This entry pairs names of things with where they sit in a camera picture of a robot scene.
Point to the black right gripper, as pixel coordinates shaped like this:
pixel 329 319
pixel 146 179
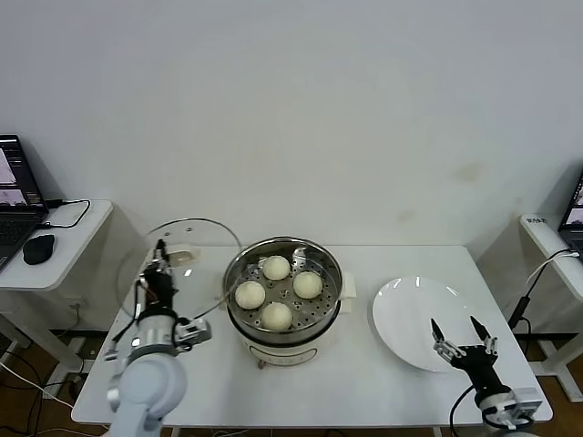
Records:
pixel 480 368

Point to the white side table with mouse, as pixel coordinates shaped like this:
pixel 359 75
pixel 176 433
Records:
pixel 77 246

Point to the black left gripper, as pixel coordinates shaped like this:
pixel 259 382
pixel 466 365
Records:
pixel 159 291

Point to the cream electric cooker base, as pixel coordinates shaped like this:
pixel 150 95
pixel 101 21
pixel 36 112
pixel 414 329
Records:
pixel 282 352

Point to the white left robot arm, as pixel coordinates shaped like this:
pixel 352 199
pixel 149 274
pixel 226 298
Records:
pixel 150 387

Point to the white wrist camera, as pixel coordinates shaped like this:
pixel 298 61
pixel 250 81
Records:
pixel 196 330
pixel 528 400

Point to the white round plate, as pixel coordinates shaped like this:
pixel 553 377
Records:
pixel 401 318

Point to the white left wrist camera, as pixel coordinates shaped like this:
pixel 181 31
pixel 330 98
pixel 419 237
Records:
pixel 196 330

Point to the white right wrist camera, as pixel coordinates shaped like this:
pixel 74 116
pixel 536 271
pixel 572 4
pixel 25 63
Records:
pixel 528 400

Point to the black laptop with dark screen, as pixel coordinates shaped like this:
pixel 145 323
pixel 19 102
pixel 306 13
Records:
pixel 18 182

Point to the black computer mouse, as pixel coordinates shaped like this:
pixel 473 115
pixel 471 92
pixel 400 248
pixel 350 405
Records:
pixel 38 249

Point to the white steamed baozi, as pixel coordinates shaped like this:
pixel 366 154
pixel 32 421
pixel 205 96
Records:
pixel 276 267
pixel 308 285
pixel 276 317
pixel 250 295

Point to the grey laptop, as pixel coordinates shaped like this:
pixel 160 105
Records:
pixel 574 218

